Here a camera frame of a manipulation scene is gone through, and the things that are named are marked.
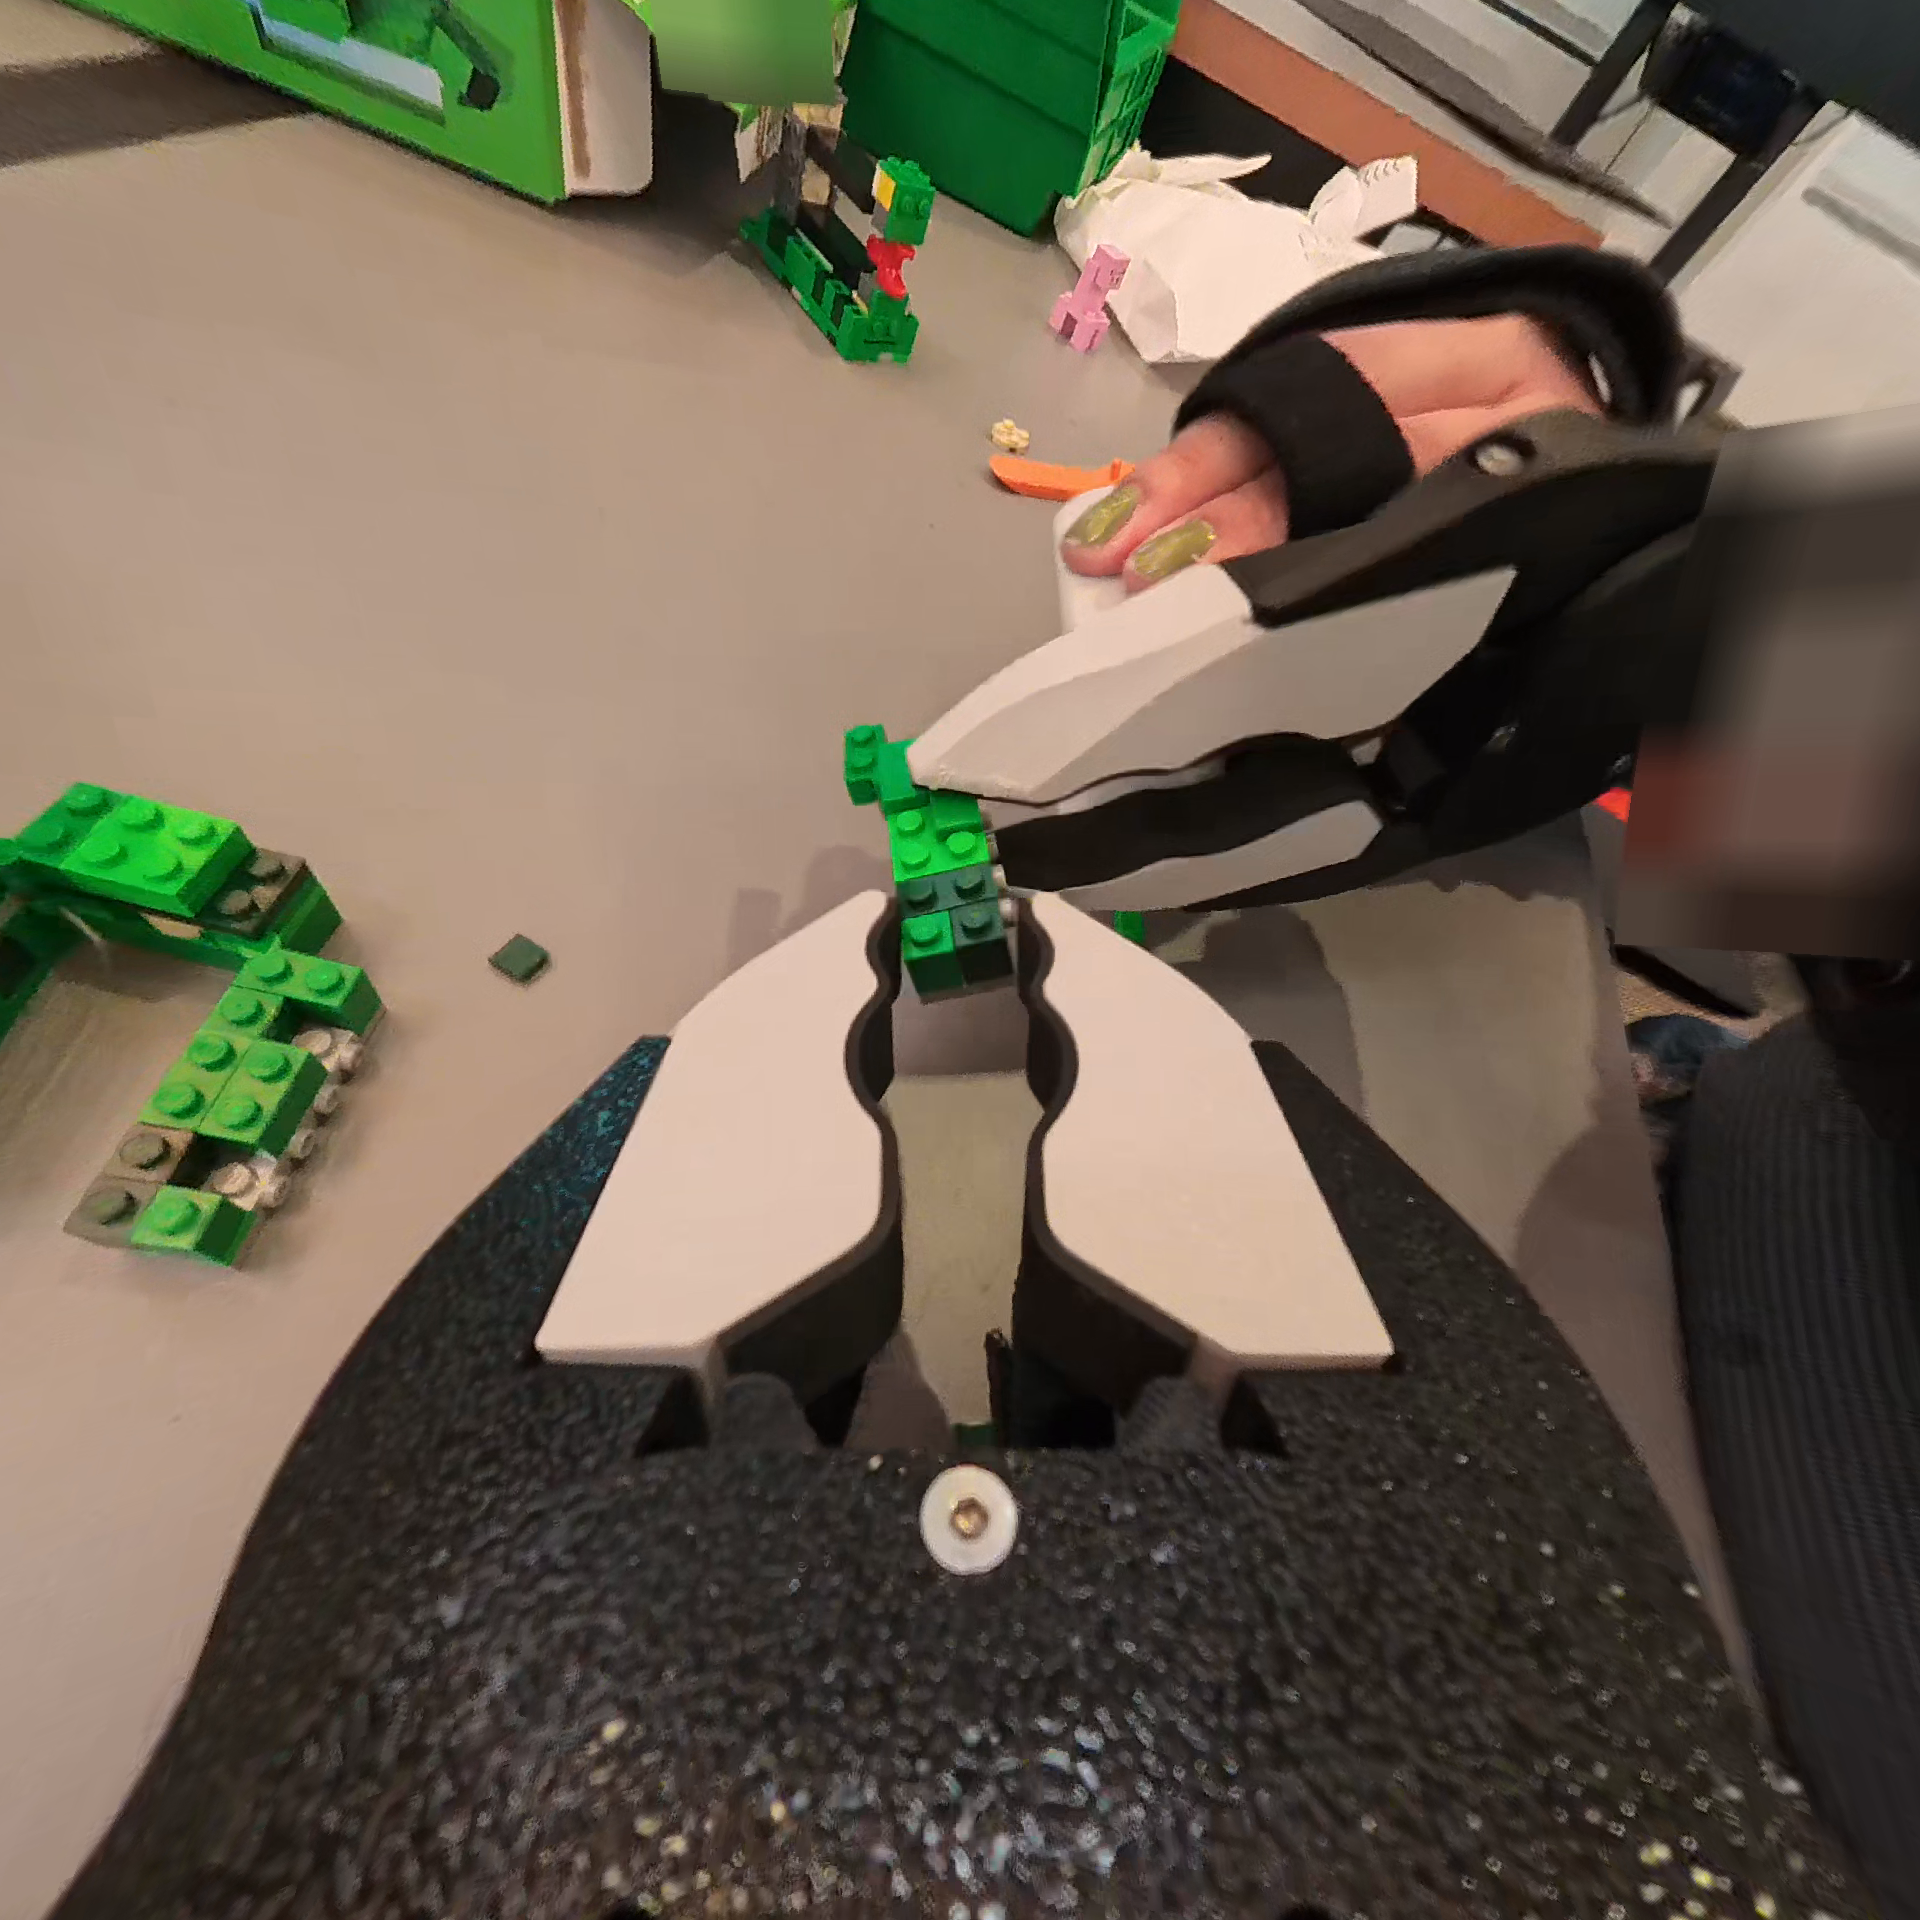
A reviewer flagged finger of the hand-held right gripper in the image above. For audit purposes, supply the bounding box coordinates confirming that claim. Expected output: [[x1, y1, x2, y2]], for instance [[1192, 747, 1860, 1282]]
[[989, 751, 1392, 918], [908, 567, 1518, 808]]

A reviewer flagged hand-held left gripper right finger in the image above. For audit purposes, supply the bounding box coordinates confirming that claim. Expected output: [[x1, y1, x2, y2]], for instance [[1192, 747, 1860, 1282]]
[[1020, 891, 1400, 1378]]

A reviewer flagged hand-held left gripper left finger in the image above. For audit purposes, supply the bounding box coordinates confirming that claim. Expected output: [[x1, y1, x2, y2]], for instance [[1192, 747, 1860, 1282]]
[[536, 888, 908, 1378]]

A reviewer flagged green brick assembly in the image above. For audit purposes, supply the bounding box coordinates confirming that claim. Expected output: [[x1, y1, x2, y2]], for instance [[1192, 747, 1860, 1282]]
[[843, 724, 1038, 1003]]

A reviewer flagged person's right hand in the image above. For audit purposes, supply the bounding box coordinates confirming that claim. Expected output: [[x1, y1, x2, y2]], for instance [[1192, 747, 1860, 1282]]
[[1062, 288, 1613, 591]]

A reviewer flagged pink brick figure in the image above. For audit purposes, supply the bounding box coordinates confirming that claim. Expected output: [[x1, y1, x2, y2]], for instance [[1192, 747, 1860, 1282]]
[[1048, 248, 1131, 353]]

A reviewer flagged white paper bag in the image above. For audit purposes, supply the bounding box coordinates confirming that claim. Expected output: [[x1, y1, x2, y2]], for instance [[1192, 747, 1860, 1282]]
[[1054, 147, 1422, 367]]

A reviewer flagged green and red brick model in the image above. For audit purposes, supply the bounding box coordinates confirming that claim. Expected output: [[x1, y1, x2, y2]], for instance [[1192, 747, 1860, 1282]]
[[738, 113, 937, 367]]

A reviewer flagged green plastic crate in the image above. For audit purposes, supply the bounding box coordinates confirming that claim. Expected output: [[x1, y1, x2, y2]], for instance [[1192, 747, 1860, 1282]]
[[837, 0, 1181, 239]]

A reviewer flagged dark ribbed cloth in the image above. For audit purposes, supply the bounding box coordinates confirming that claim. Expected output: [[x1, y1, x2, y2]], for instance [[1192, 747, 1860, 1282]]
[[1658, 961, 1920, 1876]]

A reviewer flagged green printed box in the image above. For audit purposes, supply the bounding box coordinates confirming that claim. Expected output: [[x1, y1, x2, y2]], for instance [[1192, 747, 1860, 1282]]
[[59, 0, 662, 207]]

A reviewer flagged black table frame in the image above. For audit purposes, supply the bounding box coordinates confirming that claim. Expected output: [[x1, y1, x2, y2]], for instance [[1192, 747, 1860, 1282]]
[[1549, 0, 1829, 290]]

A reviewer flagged green brick frame structure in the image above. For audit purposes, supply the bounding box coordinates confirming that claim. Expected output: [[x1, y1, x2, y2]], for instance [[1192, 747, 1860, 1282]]
[[0, 782, 386, 1271]]

